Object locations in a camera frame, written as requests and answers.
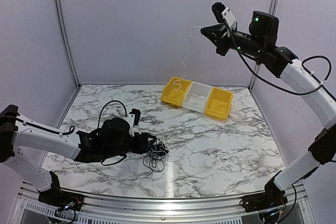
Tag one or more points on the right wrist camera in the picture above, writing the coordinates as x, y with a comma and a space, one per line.
223, 13

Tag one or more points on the left yellow bin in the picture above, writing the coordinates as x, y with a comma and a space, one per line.
175, 91

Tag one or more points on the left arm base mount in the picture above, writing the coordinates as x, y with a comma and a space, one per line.
61, 199

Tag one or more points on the left aluminium corner post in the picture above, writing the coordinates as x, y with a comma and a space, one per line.
66, 43

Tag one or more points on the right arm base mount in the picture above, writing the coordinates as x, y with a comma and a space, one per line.
270, 198

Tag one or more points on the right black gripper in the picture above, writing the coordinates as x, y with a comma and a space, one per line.
219, 38

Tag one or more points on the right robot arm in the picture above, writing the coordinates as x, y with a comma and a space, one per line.
284, 124

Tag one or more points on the right yellow bin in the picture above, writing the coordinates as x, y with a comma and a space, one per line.
219, 103

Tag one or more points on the white translucent bin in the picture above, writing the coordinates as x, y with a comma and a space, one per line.
196, 97

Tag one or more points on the aluminium front rail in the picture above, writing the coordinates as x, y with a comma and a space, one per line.
113, 209

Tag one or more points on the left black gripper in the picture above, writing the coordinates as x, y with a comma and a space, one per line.
142, 147

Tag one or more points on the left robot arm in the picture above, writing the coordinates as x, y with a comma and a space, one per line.
114, 137

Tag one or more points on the yellow bin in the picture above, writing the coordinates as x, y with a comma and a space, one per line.
219, 103
175, 91

